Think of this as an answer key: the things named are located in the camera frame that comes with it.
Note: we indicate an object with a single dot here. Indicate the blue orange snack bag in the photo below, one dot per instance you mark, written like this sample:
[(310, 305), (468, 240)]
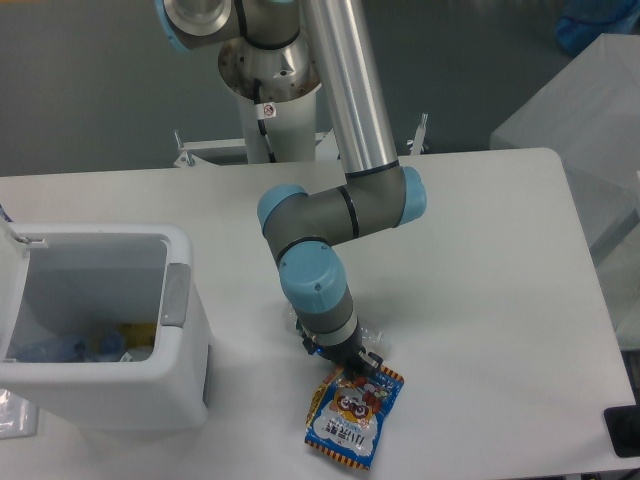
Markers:
[(347, 414)]

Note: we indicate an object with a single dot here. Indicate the clear bottle green label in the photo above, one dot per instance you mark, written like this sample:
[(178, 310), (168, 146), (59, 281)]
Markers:
[(373, 337)]

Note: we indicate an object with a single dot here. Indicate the blue object top right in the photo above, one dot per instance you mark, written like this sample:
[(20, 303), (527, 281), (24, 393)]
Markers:
[(581, 22)]

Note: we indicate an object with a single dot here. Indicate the yellow trash in can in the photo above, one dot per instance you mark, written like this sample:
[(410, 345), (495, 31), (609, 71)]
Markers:
[(138, 334)]

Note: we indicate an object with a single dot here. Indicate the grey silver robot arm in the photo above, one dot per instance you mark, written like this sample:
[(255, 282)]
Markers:
[(302, 229)]

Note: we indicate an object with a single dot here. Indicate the white plastic trash can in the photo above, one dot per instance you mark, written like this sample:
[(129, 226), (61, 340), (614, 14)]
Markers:
[(65, 290)]

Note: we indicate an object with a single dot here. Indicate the clear plastic sheet under can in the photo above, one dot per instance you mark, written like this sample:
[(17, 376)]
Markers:
[(19, 417)]

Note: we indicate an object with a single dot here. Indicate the white pedestal base bracket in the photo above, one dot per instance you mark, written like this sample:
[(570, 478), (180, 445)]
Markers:
[(234, 152)]

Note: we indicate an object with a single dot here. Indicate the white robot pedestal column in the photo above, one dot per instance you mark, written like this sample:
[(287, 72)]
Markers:
[(275, 91)]

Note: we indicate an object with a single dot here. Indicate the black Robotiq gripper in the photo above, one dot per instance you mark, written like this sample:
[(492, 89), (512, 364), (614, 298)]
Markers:
[(349, 354)]

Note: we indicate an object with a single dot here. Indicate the translucent plastic box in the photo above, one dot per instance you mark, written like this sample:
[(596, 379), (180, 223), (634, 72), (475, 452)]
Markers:
[(589, 115)]

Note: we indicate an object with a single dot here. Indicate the black device at table edge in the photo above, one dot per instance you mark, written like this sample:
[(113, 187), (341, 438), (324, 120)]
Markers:
[(623, 427)]

